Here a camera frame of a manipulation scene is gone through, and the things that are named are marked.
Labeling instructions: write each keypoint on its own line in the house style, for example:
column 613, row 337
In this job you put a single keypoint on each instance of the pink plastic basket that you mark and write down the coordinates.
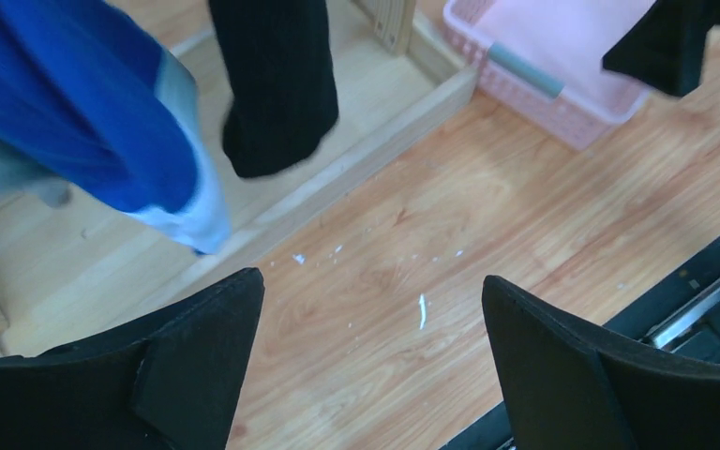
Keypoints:
column 543, row 59

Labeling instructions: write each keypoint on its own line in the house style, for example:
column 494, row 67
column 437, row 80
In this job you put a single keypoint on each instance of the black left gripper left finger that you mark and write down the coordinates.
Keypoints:
column 170, row 379

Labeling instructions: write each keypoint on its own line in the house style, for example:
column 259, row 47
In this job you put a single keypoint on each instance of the blue white underwear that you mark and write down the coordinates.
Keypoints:
column 88, row 94

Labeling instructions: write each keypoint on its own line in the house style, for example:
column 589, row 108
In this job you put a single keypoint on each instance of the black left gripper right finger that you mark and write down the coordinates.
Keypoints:
column 572, row 384

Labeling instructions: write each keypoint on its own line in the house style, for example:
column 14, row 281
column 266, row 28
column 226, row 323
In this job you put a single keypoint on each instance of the black underwear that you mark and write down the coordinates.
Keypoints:
column 280, row 69

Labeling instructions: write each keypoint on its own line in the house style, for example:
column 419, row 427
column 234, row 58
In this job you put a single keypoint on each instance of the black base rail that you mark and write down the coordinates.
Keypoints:
column 679, row 315

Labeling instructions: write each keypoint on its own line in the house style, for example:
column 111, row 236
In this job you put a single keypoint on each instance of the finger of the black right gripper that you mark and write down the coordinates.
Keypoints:
column 665, row 48

